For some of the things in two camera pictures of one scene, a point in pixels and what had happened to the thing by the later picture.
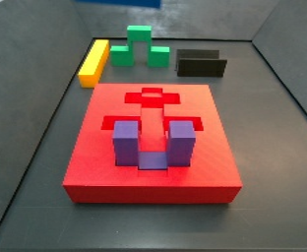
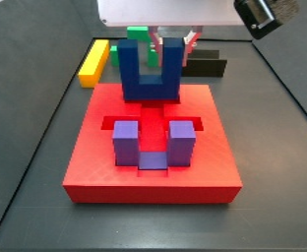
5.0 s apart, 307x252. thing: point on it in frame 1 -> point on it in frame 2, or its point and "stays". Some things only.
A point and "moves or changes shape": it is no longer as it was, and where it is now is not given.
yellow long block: x=90 y=73 stays
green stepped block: x=122 y=53 stays
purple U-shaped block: x=180 y=147 stays
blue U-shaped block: x=140 y=3 moves or changes shape
